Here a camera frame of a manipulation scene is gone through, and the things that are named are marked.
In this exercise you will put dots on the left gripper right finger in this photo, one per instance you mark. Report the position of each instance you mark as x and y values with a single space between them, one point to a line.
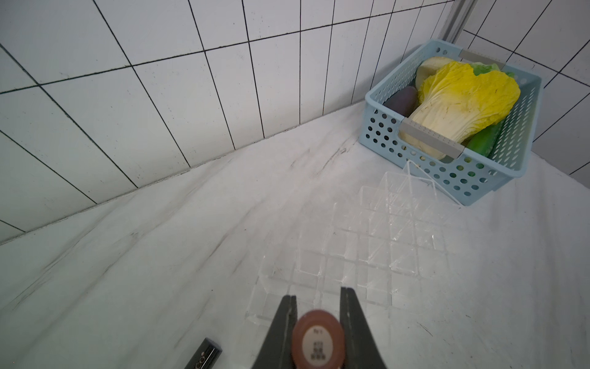
360 347

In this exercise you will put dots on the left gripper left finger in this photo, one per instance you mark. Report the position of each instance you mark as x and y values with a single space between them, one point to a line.
276 350

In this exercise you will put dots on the pink translucent lipstick tube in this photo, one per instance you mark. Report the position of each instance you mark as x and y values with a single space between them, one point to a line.
318 341

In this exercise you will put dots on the clear acrylic lipstick organizer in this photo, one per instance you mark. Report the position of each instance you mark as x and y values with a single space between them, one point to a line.
382 243

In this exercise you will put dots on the black lipstick silver band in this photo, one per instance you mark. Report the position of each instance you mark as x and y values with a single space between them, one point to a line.
205 356

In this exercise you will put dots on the light blue plastic basket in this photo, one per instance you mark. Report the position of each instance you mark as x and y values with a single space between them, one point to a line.
466 175

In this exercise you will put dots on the green toy vegetable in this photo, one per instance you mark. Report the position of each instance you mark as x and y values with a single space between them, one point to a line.
495 95

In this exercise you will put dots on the dark purple toy eggplant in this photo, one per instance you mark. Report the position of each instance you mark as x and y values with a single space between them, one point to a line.
403 102

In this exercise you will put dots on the yellow toy napa cabbage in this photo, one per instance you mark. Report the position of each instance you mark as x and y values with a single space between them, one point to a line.
445 98

